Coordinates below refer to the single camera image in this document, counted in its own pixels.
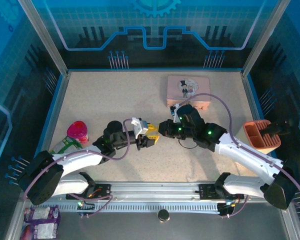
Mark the green snack bag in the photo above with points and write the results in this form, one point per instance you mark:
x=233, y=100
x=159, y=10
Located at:
x=65, y=146

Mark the aluminium frame post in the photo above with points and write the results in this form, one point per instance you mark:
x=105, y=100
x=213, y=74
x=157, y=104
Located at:
x=40, y=32
x=265, y=35

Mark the pink tin box couple print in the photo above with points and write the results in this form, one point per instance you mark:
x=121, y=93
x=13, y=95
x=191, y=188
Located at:
x=200, y=85

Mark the pink lidded cup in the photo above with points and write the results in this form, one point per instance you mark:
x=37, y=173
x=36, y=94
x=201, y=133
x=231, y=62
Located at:
x=77, y=130

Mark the black round knob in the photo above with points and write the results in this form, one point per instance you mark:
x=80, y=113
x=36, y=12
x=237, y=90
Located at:
x=163, y=215

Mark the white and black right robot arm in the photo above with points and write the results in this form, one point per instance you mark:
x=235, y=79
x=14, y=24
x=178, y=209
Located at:
x=250, y=155

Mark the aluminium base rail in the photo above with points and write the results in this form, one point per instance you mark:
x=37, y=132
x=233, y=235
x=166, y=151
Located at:
x=152, y=191

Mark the orange and cream knife block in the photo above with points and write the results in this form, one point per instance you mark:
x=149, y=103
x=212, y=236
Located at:
x=255, y=135

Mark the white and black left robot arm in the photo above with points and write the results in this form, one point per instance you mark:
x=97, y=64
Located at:
x=75, y=158

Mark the purple snack bag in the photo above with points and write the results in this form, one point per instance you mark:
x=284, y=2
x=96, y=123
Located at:
x=42, y=222

